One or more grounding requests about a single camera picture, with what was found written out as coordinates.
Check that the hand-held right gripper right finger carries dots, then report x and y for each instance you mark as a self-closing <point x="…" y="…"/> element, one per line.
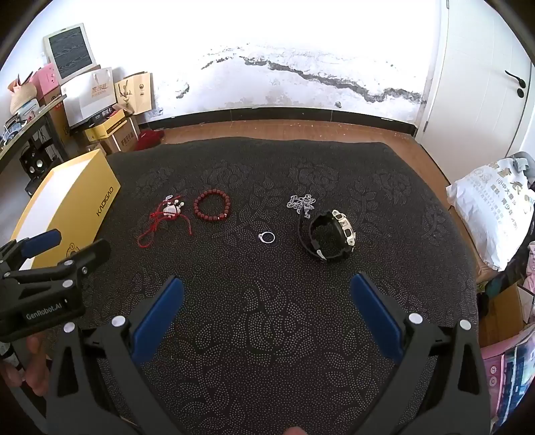
<point x="376" y="313"/>

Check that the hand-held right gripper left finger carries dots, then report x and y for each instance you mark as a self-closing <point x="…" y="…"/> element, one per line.
<point x="161" y="318"/>

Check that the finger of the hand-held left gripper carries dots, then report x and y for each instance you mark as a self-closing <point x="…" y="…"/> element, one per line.
<point x="39" y="243"/>
<point x="90" y="254"/>

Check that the yellow cardboard box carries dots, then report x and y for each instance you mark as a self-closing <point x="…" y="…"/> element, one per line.
<point x="62" y="188"/>

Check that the black wrist watch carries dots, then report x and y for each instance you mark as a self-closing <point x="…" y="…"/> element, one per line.
<point x="345" y="226"/>

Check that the person's left hand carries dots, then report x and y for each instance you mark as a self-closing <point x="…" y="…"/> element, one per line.
<point x="35" y="364"/>

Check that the black speaker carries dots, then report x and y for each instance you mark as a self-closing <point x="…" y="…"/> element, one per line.
<point x="32" y="161"/>

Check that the dark desk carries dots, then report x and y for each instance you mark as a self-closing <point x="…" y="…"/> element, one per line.
<point x="25" y="129"/>

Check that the tall cardboard box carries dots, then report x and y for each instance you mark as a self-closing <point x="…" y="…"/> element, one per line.
<point x="58" y="125"/>

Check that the brown cardboard box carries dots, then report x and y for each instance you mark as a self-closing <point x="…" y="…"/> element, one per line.
<point x="123" y="138"/>

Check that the yellow and black box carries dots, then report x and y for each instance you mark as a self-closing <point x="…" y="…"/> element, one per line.
<point x="104" y="127"/>

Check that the red cloth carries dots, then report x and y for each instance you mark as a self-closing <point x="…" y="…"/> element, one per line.
<point x="148" y="140"/>

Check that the open cardboard box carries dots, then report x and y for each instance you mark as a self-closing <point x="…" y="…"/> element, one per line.
<point x="508" y="309"/>

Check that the pink and blue packet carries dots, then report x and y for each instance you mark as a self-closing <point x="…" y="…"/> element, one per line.
<point x="508" y="372"/>

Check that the straw hat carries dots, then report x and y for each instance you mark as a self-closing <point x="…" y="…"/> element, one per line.
<point x="23" y="98"/>

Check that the white paper bag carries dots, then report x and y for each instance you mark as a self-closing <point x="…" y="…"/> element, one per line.
<point x="90" y="98"/>

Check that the white printed plastic bag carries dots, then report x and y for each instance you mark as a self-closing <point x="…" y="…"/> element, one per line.
<point x="489" y="205"/>

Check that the pink box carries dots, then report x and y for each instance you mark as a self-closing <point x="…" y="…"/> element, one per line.
<point x="46" y="81"/>

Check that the brown paper bag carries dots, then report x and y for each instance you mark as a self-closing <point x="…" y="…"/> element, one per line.
<point x="136" y="92"/>

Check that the white framed monitor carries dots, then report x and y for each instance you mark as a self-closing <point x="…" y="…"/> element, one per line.
<point x="69" y="50"/>

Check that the grey cloth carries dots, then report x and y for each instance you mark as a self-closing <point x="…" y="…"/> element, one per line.
<point x="522" y="167"/>

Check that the white door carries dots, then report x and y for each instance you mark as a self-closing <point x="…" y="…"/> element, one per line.
<point x="472" y="83"/>

